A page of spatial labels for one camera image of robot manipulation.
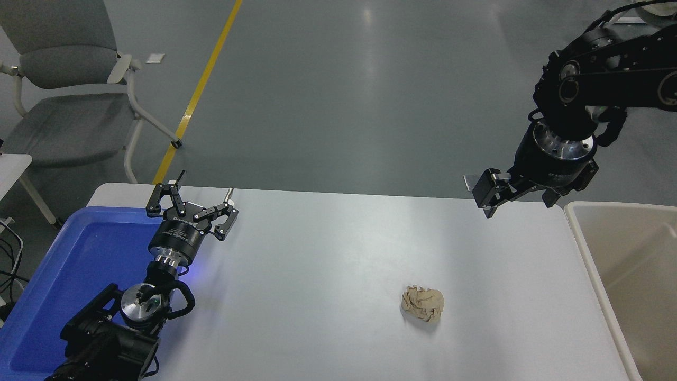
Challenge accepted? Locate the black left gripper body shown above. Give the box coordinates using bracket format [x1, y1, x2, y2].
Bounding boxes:
[148, 204, 213, 264]

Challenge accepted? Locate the blue plastic tray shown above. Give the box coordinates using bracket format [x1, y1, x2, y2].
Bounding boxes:
[0, 206, 171, 379]

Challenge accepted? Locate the black cable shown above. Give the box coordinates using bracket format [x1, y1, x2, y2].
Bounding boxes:
[0, 218, 25, 291]

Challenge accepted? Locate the white wheeled chair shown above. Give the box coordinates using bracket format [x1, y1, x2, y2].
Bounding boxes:
[608, 0, 677, 25]

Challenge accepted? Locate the tan paper ball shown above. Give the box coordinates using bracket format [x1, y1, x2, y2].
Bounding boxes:
[400, 285, 445, 324]

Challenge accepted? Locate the grey chair with white frame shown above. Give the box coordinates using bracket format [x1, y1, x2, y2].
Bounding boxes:
[0, 0, 184, 229]

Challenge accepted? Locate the large pale bin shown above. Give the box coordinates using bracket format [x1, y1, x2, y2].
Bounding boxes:
[563, 201, 677, 381]

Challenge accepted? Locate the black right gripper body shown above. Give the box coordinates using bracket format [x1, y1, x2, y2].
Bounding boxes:
[510, 127, 599, 192]

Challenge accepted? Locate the small white side table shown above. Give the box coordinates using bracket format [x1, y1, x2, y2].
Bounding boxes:
[0, 153, 33, 202]

